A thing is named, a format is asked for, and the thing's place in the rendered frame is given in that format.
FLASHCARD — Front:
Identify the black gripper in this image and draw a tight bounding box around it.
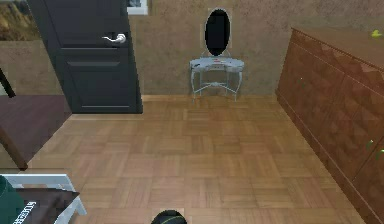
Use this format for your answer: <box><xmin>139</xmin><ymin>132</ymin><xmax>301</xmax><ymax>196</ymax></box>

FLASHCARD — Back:
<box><xmin>150</xmin><ymin>209</ymin><xmax>188</xmax><ymax>224</ymax></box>

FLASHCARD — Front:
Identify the grey dressing table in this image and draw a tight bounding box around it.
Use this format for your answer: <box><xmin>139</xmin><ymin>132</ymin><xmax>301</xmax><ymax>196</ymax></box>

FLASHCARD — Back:
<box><xmin>189</xmin><ymin>55</ymin><xmax>245</xmax><ymax>103</ymax></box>

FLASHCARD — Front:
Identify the dark green cloth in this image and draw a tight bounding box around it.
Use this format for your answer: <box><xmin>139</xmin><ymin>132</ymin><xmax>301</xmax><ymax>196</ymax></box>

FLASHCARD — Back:
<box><xmin>0</xmin><ymin>175</ymin><xmax>26</xmax><ymax>224</ymax></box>

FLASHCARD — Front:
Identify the dark brown wooden table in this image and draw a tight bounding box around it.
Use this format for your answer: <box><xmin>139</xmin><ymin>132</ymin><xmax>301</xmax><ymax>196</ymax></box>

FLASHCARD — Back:
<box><xmin>0</xmin><ymin>68</ymin><xmax>73</xmax><ymax>171</ymax></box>

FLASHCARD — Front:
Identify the black room door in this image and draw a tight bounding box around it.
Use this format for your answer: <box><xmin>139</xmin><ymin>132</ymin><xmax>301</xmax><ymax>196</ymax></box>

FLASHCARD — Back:
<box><xmin>26</xmin><ymin>0</ymin><xmax>144</xmax><ymax>115</ymax></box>

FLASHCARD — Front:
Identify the black oval mirror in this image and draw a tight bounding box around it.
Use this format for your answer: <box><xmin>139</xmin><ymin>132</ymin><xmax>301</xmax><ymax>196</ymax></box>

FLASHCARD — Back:
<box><xmin>203</xmin><ymin>7</ymin><xmax>232</xmax><ymax>57</ymax></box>

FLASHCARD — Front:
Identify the brown wooden chest of drawers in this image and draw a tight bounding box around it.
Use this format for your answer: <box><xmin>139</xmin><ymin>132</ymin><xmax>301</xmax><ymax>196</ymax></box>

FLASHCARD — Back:
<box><xmin>275</xmin><ymin>26</ymin><xmax>384</xmax><ymax>224</ymax></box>

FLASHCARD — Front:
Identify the white framed picture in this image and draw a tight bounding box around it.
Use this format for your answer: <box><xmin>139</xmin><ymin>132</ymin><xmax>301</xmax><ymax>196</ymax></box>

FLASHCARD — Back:
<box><xmin>126</xmin><ymin>0</ymin><xmax>149</xmax><ymax>16</ymax></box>

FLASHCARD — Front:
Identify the landscape framed picture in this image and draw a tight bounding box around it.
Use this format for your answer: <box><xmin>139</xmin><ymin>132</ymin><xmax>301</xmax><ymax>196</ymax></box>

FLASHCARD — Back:
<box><xmin>0</xmin><ymin>0</ymin><xmax>42</xmax><ymax>42</ymax></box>

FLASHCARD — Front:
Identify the silver door handle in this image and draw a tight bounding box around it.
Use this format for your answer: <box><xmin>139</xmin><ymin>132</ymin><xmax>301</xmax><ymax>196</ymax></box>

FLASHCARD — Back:
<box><xmin>101</xmin><ymin>32</ymin><xmax>128</xmax><ymax>45</ymax></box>

